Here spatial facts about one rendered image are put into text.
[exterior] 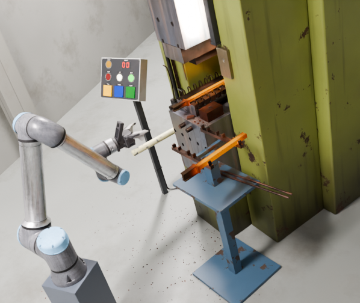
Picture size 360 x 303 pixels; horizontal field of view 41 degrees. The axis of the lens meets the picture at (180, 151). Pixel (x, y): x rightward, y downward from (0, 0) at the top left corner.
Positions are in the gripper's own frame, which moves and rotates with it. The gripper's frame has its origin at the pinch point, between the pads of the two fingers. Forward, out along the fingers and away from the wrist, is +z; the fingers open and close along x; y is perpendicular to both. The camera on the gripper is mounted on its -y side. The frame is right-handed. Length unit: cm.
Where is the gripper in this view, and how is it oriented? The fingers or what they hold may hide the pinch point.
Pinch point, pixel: (141, 125)
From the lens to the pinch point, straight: 282.6
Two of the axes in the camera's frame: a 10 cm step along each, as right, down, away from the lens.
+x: 5.5, 3.6, -7.5
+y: 2.2, 8.1, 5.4
